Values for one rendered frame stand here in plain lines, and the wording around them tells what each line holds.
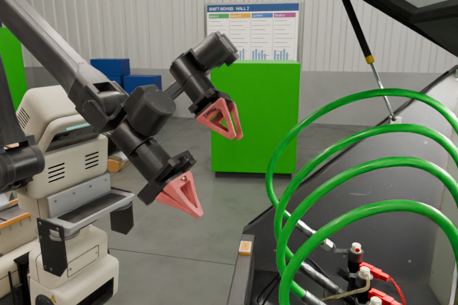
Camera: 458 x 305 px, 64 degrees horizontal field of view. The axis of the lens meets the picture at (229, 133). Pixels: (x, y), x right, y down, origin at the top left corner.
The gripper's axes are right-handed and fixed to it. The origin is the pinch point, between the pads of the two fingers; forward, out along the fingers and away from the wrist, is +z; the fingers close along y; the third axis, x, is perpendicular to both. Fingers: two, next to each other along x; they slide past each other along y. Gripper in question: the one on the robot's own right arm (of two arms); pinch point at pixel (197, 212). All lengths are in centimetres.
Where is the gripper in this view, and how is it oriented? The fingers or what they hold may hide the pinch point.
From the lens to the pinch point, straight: 63.3
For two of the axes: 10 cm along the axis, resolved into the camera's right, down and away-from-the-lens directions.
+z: 6.7, 7.3, -1.2
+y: 6.3, -6.5, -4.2
